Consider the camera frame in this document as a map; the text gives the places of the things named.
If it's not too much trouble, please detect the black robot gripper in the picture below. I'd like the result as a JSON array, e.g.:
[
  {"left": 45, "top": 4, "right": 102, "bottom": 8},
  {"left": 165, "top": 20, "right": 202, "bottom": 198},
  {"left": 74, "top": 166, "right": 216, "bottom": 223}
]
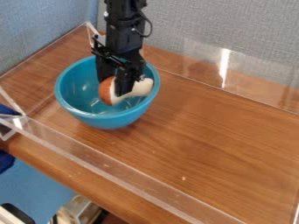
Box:
[{"left": 90, "top": 22, "right": 146, "bottom": 96}]

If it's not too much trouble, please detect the brown and white toy mushroom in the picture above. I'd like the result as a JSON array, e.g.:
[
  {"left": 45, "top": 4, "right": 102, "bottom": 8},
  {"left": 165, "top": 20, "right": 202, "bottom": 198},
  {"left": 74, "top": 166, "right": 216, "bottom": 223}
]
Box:
[{"left": 97, "top": 77, "right": 154, "bottom": 106}]

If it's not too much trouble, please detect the blue plastic bowl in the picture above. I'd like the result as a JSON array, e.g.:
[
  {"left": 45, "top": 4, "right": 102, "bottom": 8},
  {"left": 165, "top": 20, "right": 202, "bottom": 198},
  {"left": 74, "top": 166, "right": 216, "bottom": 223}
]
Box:
[{"left": 53, "top": 56, "right": 161, "bottom": 130}]

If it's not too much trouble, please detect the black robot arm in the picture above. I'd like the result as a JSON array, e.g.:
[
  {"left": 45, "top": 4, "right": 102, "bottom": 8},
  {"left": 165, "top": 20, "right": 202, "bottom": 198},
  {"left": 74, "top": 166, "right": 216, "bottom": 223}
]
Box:
[{"left": 90, "top": 0, "right": 150, "bottom": 96}]

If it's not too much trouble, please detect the clear acrylic back barrier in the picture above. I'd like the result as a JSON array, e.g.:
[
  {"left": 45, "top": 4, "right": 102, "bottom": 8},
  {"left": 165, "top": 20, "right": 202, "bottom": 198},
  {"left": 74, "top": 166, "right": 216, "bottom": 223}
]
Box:
[{"left": 141, "top": 44, "right": 299, "bottom": 115}]

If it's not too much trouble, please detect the clear acrylic barrier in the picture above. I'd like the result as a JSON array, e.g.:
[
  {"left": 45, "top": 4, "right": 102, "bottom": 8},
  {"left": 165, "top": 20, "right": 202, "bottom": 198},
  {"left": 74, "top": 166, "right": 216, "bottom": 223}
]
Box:
[
  {"left": 0, "top": 86, "right": 249, "bottom": 224},
  {"left": 141, "top": 44, "right": 299, "bottom": 115}
]

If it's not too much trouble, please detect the blue cloth object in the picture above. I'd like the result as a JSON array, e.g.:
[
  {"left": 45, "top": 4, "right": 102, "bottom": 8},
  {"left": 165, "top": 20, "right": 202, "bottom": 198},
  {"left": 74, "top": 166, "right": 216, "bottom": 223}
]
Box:
[{"left": 0, "top": 103, "right": 19, "bottom": 174}]

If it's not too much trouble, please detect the clear acrylic front barrier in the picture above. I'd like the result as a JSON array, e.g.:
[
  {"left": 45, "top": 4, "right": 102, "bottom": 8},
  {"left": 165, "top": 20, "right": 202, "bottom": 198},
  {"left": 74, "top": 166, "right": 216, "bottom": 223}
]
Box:
[{"left": 0, "top": 86, "right": 249, "bottom": 224}]

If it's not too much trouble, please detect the clear plastic container below table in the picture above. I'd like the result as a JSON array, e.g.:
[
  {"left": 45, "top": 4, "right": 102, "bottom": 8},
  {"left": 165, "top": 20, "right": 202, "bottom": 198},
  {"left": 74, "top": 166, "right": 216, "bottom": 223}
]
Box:
[{"left": 47, "top": 195, "right": 102, "bottom": 224}]

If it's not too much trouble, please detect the black and white object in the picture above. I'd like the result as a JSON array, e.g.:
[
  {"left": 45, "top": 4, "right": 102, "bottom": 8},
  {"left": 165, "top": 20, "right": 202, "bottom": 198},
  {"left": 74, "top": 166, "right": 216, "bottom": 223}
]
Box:
[{"left": 0, "top": 203, "right": 35, "bottom": 224}]

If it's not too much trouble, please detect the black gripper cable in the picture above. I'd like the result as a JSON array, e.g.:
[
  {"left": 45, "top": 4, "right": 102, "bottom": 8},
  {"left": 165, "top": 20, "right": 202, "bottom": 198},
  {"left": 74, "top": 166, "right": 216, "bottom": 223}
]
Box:
[{"left": 134, "top": 10, "right": 153, "bottom": 39}]

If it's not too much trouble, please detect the clear acrylic corner bracket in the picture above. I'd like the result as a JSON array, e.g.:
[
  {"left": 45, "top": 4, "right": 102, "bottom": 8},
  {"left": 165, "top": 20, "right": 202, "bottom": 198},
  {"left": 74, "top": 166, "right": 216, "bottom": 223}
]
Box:
[{"left": 85, "top": 22, "right": 106, "bottom": 44}]

